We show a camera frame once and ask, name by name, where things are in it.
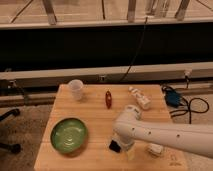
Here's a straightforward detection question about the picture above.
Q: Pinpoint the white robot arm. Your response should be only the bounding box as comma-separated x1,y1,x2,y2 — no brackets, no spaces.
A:
113,105,213,159

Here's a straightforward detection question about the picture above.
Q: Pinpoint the white plastic bottle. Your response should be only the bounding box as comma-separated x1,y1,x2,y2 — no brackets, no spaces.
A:
129,86,151,110

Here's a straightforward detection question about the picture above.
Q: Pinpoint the wooden table board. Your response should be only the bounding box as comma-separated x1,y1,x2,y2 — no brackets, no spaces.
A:
34,84,187,171

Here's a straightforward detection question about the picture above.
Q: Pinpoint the red chili pepper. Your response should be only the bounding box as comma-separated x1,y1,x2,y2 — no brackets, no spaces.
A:
105,91,112,109

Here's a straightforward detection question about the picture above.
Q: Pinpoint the green bowl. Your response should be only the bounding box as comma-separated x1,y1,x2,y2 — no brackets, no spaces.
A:
50,118,88,154

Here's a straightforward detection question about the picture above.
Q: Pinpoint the blue power box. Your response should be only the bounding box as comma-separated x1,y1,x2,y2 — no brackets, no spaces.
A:
165,91,181,107

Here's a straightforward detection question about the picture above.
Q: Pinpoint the black office chair base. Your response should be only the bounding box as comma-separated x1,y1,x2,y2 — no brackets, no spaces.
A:
0,108,22,155

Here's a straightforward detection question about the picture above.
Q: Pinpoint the black floor cable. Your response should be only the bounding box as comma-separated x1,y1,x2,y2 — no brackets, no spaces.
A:
161,84,211,125

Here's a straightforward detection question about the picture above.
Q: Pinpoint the black hanging cable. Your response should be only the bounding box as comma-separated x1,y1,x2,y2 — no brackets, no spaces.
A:
119,16,149,82

